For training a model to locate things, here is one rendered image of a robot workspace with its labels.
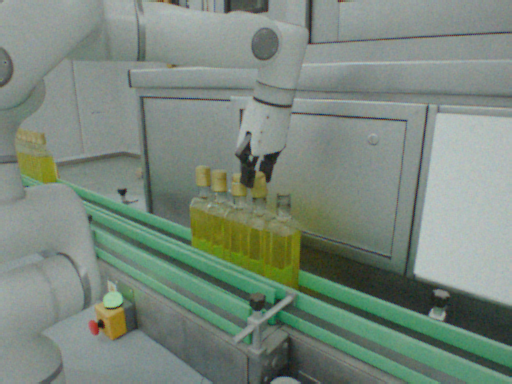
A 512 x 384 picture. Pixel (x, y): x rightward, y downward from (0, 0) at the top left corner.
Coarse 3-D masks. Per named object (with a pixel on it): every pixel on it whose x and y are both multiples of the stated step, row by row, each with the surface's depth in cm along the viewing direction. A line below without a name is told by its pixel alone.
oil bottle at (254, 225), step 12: (252, 216) 75; (264, 216) 75; (252, 228) 75; (264, 228) 74; (252, 240) 76; (264, 240) 75; (252, 252) 77; (264, 252) 76; (252, 264) 78; (264, 264) 77; (264, 276) 78
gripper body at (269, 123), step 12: (252, 108) 65; (264, 108) 64; (276, 108) 65; (288, 108) 68; (252, 120) 65; (264, 120) 64; (276, 120) 66; (288, 120) 70; (240, 132) 67; (252, 132) 65; (264, 132) 66; (276, 132) 68; (252, 144) 66; (264, 144) 67; (276, 144) 70
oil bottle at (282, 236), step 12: (276, 228) 72; (288, 228) 71; (276, 240) 72; (288, 240) 71; (276, 252) 73; (288, 252) 72; (276, 264) 74; (288, 264) 73; (276, 276) 74; (288, 276) 74
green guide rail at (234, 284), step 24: (96, 216) 113; (120, 240) 107; (144, 240) 98; (168, 264) 93; (192, 264) 86; (216, 264) 81; (216, 288) 82; (240, 288) 77; (264, 288) 72; (264, 312) 74
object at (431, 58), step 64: (192, 0) 96; (256, 0) 85; (320, 0) 75; (384, 0) 67; (448, 0) 61; (320, 64) 74; (384, 64) 66; (448, 64) 60; (192, 128) 109; (192, 192) 116; (320, 256) 89; (448, 320) 72
